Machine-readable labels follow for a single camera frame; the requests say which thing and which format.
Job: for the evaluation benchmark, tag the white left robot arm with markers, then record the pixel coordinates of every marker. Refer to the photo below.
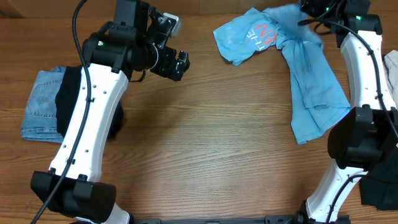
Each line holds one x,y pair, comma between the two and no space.
72,185

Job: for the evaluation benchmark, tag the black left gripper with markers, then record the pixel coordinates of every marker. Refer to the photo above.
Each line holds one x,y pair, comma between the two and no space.
166,69

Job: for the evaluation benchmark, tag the light blue printed t-shirt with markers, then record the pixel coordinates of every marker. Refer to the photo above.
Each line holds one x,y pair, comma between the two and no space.
318,100

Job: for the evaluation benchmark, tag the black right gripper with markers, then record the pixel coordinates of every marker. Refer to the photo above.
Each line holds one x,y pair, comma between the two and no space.
311,4

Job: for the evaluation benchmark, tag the folded black shirt left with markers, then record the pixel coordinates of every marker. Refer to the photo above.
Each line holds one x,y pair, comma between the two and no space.
66,98

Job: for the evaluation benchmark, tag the folded blue denim jeans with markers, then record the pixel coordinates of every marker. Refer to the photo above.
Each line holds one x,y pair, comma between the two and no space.
40,121

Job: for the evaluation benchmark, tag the beige pink trousers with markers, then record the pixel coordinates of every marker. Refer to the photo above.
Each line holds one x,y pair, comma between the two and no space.
390,61

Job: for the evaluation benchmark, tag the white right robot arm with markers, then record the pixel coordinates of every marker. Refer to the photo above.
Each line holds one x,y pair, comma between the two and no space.
367,135

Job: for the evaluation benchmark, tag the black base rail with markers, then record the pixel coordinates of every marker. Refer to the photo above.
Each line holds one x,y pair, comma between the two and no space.
217,221

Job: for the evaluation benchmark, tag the black garment right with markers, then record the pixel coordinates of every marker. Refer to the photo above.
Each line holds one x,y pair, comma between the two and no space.
381,193

